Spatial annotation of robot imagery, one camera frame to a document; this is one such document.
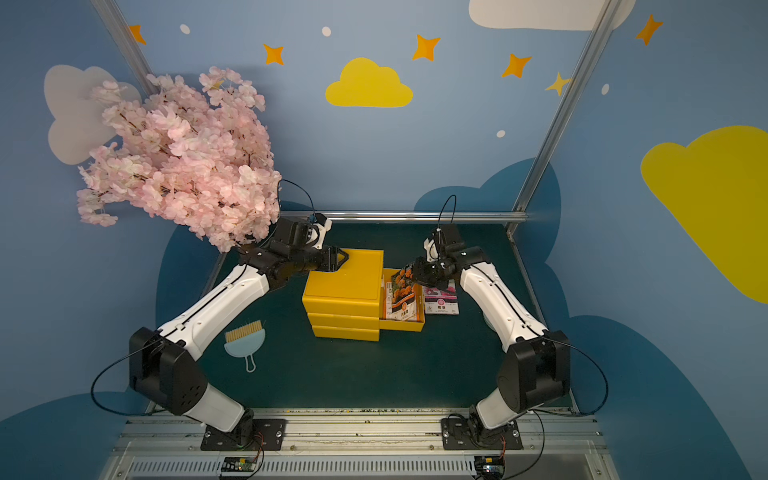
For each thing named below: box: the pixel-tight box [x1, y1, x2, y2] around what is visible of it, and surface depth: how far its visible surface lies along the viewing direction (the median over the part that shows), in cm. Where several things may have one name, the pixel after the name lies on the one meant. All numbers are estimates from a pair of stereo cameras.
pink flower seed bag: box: [424, 279, 460, 315], surface depth 101 cm
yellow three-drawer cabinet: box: [302, 249, 385, 341], surface depth 81 cm
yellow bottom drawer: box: [312, 325, 380, 342], surface depth 90 cm
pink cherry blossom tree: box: [77, 67, 283, 252], surface depth 64 cm
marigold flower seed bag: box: [391, 263, 417, 321], surface depth 89 cm
